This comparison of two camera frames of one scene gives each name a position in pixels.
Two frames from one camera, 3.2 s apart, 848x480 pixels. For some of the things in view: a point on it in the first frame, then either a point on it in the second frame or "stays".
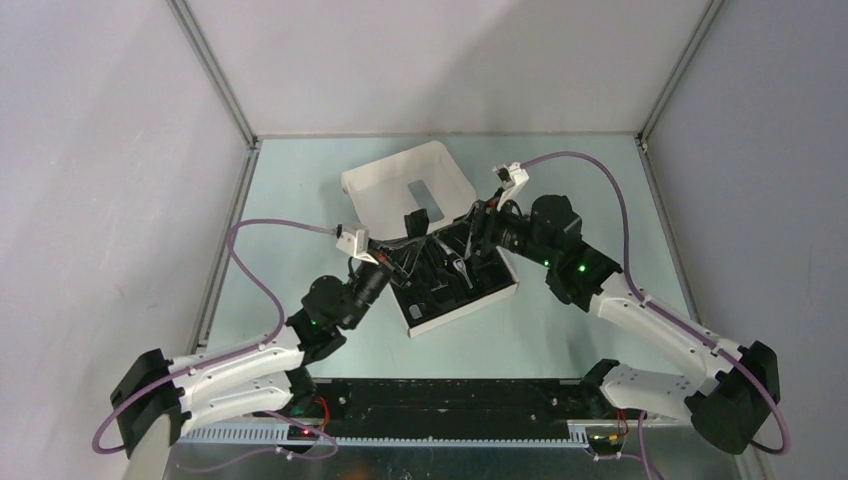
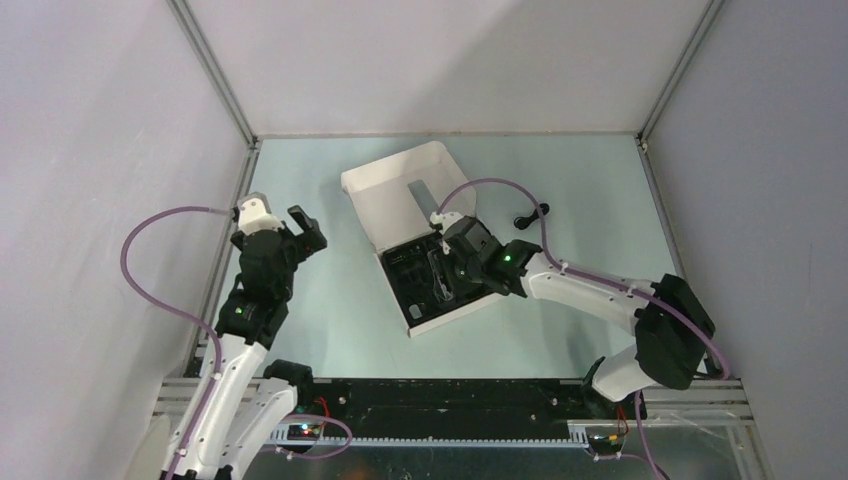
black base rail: [460, 407] stays
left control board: [300, 433] stays
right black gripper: [486, 218] -> [465, 286]
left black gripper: [396, 261] -> [306, 245]
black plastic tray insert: [442, 276] stays
